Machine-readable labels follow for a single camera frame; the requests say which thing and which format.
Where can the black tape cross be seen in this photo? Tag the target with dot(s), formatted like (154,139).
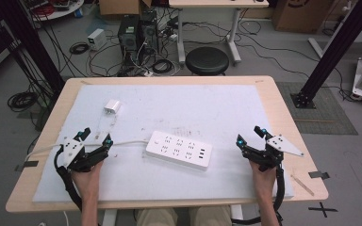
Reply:
(323,209)

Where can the round white table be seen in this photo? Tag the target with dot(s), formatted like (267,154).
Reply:
(56,8)

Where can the person's left hand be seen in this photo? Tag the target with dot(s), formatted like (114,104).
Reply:
(88,183)

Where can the black tape piece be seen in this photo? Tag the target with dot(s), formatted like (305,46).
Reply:
(28,164)
(319,174)

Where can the small cardboard box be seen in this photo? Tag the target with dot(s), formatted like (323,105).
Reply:
(119,6)

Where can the grey floor mat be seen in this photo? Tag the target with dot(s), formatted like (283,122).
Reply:
(326,116)

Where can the white power strip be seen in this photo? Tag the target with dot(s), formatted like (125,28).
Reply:
(179,150)

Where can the person's right hand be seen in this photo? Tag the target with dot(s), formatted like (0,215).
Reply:
(264,183)

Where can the white power supply box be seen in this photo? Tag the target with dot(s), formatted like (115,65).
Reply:
(96,39)

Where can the black aluminium post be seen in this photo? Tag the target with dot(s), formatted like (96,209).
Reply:
(34,47)
(336,50)

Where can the black round stool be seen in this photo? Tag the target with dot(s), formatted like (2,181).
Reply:
(206,60)

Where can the white charger plug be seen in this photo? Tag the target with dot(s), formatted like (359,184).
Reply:
(112,106)

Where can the person's left leg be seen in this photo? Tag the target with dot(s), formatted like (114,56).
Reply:
(157,218)

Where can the black computer tower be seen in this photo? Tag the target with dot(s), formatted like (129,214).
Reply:
(149,31)
(128,37)

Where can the person's leg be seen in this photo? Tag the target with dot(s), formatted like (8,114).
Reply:
(210,216)
(157,218)

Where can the person's right leg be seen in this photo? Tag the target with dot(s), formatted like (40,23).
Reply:
(210,216)

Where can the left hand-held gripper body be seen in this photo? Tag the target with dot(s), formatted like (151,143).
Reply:
(75,157)

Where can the thin wooden stick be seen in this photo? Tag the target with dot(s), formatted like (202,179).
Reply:
(302,185)

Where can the white-legged wooden desk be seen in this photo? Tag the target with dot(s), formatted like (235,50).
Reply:
(217,3)

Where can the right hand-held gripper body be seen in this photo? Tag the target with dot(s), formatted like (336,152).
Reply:
(265,157)

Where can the large cardboard box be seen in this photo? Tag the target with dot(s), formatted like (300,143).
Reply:
(301,14)

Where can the white foam mat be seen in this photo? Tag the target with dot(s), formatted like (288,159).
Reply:
(201,109)

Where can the white table leg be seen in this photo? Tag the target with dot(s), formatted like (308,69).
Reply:
(237,213)
(109,218)

